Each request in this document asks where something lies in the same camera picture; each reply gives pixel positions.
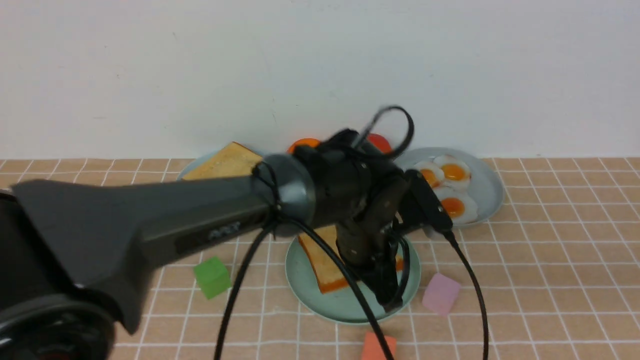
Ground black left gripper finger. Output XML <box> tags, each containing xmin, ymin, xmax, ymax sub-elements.
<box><xmin>365</xmin><ymin>260</ymin><xmax>405</xmax><ymax>313</ymax></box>

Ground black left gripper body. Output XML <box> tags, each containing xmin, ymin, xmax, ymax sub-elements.
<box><xmin>292</xmin><ymin>129</ymin><xmax>410</xmax><ymax>271</ymax></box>

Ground toast slice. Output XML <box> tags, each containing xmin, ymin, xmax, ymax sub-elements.
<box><xmin>298</xmin><ymin>225</ymin><xmax>405</xmax><ymax>294</ymax></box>
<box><xmin>182</xmin><ymin>141</ymin><xmax>264</xmax><ymax>182</ymax></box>

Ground fried egg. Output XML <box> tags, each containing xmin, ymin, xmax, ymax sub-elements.
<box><xmin>433</xmin><ymin>154</ymin><xmax>473</xmax><ymax>192</ymax></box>
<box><xmin>413</xmin><ymin>161</ymin><xmax>445</xmax><ymax>189</ymax></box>
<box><xmin>434</xmin><ymin>186</ymin><xmax>479</xmax><ymax>225</ymax></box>

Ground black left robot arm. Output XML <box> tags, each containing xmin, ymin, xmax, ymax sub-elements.
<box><xmin>1</xmin><ymin>129</ymin><xmax>412</xmax><ymax>360</ymax></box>

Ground green centre plate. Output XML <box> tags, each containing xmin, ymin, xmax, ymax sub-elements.
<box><xmin>285</xmin><ymin>234</ymin><xmax>422</xmax><ymax>325</ymax></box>

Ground red yellow apple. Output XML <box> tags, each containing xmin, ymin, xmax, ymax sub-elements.
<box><xmin>367</xmin><ymin>133</ymin><xmax>393</xmax><ymax>154</ymax></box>

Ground pink cube block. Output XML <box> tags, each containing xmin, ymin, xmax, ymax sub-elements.
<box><xmin>422</xmin><ymin>273</ymin><xmax>462</xmax><ymax>317</ymax></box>

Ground orange fruit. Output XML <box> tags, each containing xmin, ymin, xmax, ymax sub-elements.
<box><xmin>286</xmin><ymin>137</ymin><xmax>322</xmax><ymax>154</ymax></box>

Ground orange cube block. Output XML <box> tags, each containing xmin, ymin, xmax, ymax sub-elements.
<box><xmin>360</xmin><ymin>332</ymin><xmax>397</xmax><ymax>360</ymax></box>

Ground blue plate under eggs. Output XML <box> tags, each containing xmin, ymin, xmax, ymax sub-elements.
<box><xmin>394</xmin><ymin>147</ymin><xmax>505</xmax><ymax>228</ymax></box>

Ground green cube block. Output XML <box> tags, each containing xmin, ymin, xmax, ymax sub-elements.
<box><xmin>193</xmin><ymin>256</ymin><xmax>232</xmax><ymax>300</ymax></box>

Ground blue plate under toast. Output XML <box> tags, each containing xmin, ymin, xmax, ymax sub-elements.
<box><xmin>176</xmin><ymin>148</ymin><xmax>271</xmax><ymax>182</ymax></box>

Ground black cable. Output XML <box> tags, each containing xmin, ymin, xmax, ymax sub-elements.
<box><xmin>214</xmin><ymin>220</ymin><xmax>490</xmax><ymax>360</ymax></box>

